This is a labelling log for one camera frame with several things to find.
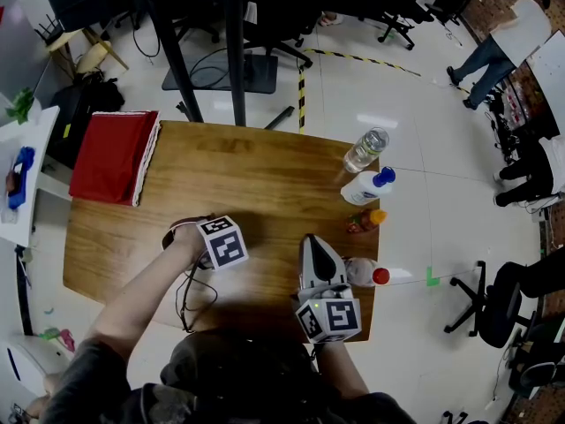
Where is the clear water bottle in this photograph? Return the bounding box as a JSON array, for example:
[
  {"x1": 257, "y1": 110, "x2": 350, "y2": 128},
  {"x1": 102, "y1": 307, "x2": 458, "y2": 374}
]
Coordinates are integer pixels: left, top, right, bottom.
[{"x1": 343, "y1": 126, "x2": 390, "y2": 175}]

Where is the brown wrist strap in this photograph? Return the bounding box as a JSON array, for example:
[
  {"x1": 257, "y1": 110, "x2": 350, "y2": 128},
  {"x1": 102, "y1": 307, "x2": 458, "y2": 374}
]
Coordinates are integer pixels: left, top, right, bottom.
[{"x1": 162, "y1": 214, "x2": 216, "y2": 251}]

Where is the person's left forearm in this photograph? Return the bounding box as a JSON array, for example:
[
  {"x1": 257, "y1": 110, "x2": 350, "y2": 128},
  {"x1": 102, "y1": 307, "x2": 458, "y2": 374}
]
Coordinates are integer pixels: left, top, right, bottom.
[{"x1": 86, "y1": 223, "x2": 207, "y2": 361}]

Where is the white board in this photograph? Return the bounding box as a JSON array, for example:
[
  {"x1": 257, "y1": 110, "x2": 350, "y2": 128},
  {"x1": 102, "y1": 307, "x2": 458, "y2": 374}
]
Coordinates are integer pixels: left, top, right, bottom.
[{"x1": 526, "y1": 30, "x2": 565, "y2": 141}]

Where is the black bag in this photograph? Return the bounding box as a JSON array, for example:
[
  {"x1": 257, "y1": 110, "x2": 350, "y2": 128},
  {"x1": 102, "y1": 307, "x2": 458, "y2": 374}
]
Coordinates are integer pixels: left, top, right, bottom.
[{"x1": 47, "y1": 72, "x2": 126, "y2": 168}]

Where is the white round appliance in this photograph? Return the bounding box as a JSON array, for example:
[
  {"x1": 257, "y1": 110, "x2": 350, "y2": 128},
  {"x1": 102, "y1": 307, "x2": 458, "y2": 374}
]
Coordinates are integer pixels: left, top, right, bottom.
[{"x1": 0, "y1": 336, "x2": 72, "y2": 417}]

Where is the white side table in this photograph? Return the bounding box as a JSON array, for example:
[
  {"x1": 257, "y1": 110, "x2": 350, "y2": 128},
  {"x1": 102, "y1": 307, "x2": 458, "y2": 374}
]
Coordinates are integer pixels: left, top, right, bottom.
[{"x1": 0, "y1": 105, "x2": 61, "y2": 247}]

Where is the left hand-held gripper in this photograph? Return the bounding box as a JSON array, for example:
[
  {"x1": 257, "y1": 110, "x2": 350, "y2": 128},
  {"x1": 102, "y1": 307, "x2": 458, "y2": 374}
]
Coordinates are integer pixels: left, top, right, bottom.
[{"x1": 196, "y1": 214, "x2": 250, "y2": 272}]

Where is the black slanted stand pole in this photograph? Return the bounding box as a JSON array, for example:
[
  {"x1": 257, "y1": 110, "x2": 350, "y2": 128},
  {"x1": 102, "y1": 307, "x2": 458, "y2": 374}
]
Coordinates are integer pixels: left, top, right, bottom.
[{"x1": 143, "y1": 0, "x2": 205, "y2": 124}]

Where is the person's dark shirt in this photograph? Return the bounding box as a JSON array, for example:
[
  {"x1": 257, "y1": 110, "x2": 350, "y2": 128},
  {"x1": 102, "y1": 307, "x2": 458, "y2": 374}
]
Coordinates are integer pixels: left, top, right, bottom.
[{"x1": 39, "y1": 328, "x2": 418, "y2": 424}]

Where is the black bar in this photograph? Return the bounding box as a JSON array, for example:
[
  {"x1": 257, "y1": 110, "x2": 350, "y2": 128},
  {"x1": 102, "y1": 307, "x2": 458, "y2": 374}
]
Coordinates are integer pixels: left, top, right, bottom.
[{"x1": 263, "y1": 105, "x2": 296, "y2": 131}]

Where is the yellow black floor tape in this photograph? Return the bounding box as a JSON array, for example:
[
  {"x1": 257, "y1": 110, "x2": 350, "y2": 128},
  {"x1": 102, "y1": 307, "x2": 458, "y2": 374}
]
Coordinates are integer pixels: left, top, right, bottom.
[{"x1": 297, "y1": 47, "x2": 471, "y2": 135}]

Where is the black upright stand pole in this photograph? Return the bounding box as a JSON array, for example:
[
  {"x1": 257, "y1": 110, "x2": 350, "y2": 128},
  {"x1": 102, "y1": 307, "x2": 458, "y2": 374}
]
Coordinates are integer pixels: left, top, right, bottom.
[{"x1": 223, "y1": 0, "x2": 247, "y2": 127}]

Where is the green plant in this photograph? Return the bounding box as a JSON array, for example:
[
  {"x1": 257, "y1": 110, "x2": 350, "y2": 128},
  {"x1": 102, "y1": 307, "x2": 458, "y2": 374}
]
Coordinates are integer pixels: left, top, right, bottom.
[{"x1": 4, "y1": 87, "x2": 36, "y2": 125}]

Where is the wooden stool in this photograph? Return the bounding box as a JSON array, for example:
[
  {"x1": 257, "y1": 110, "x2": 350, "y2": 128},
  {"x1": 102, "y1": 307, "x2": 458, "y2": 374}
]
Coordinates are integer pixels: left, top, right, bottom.
[{"x1": 45, "y1": 26, "x2": 130, "y2": 82}]

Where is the black office chair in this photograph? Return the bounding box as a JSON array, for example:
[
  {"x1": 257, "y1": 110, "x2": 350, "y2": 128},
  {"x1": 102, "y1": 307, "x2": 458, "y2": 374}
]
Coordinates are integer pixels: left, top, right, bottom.
[
  {"x1": 443, "y1": 261, "x2": 539, "y2": 349},
  {"x1": 359, "y1": 0, "x2": 442, "y2": 51},
  {"x1": 241, "y1": 0, "x2": 314, "y2": 71}
]

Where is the black stand base plate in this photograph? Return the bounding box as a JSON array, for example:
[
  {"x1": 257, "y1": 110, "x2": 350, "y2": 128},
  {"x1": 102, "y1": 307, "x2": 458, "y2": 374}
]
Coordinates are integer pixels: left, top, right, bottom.
[{"x1": 161, "y1": 53, "x2": 280, "y2": 95}]

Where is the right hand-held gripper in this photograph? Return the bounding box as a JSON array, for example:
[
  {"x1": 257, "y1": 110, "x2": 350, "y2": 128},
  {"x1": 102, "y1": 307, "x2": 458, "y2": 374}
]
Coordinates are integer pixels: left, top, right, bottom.
[{"x1": 294, "y1": 234, "x2": 363, "y2": 344}]

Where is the person's right forearm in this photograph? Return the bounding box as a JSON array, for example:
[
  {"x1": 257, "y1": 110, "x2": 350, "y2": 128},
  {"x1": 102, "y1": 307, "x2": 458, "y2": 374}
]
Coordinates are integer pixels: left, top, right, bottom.
[{"x1": 314, "y1": 339, "x2": 371, "y2": 398}]

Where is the red folded cloth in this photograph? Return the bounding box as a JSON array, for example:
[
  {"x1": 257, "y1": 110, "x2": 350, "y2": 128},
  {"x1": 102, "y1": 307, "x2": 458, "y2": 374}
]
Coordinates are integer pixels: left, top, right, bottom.
[{"x1": 69, "y1": 110, "x2": 162, "y2": 208}]

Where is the orange cap sauce bottle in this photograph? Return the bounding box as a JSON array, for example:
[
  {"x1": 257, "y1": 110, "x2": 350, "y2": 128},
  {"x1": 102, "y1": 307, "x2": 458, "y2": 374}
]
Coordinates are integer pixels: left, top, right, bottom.
[{"x1": 345, "y1": 208, "x2": 388, "y2": 235}]

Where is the blue cloth item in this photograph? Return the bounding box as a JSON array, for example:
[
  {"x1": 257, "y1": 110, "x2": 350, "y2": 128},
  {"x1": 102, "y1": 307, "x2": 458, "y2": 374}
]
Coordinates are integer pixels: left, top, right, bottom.
[{"x1": 7, "y1": 146, "x2": 36, "y2": 210}]

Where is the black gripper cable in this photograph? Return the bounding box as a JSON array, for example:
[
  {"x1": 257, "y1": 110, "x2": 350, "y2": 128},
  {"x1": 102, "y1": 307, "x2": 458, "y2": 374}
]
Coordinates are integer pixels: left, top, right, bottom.
[{"x1": 175, "y1": 258, "x2": 219, "y2": 334}]

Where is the black cable tangle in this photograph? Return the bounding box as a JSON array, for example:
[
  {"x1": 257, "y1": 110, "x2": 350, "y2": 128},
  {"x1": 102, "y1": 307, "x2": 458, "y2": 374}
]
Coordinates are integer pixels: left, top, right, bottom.
[{"x1": 484, "y1": 89, "x2": 524, "y2": 163}]

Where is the red cap plastic bottle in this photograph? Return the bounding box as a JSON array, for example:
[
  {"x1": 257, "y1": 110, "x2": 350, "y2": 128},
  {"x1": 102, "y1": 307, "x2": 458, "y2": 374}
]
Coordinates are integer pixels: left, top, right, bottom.
[{"x1": 343, "y1": 257, "x2": 392, "y2": 288}]

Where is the white bottle with blue cap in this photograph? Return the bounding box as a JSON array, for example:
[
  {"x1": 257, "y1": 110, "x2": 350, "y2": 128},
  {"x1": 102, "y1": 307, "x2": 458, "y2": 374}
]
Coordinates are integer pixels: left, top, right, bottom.
[{"x1": 340, "y1": 166, "x2": 397, "y2": 206}]

